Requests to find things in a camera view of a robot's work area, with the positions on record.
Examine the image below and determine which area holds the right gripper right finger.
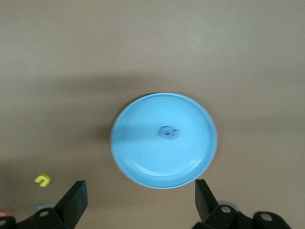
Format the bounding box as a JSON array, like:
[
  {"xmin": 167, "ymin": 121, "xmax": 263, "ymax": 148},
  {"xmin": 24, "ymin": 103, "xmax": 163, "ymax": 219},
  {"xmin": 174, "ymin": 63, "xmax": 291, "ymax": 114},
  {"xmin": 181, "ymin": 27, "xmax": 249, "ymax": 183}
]
[{"xmin": 190, "ymin": 179, "xmax": 290, "ymax": 229}]

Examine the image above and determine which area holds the yellow small letter n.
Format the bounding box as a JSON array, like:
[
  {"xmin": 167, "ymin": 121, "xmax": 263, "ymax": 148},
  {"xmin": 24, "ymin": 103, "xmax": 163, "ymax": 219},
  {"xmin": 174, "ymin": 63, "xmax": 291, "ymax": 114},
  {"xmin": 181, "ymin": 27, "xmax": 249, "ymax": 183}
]
[{"xmin": 34, "ymin": 175, "xmax": 51, "ymax": 187}]

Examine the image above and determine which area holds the blue small letter a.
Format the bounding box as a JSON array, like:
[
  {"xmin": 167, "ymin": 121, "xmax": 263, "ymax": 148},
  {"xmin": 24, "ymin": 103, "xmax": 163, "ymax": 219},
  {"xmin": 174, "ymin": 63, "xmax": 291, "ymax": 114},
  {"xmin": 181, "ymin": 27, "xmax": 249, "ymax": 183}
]
[{"xmin": 158, "ymin": 125, "xmax": 179, "ymax": 140}]

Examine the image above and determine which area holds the blue plate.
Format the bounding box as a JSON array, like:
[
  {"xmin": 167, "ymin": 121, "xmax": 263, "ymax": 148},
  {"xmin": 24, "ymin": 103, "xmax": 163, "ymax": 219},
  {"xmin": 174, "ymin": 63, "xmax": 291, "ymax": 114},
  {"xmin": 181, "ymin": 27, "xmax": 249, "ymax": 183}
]
[{"xmin": 111, "ymin": 93, "xmax": 218, "ymax": 190}]

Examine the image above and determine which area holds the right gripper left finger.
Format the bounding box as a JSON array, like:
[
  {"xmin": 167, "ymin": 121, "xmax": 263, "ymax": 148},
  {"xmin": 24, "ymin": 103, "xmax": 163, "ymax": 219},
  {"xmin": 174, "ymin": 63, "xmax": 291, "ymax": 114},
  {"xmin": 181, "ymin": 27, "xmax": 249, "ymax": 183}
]
[{"xmin": 0, "ymin": 180, "xmax": 88, "ymax": 229}]

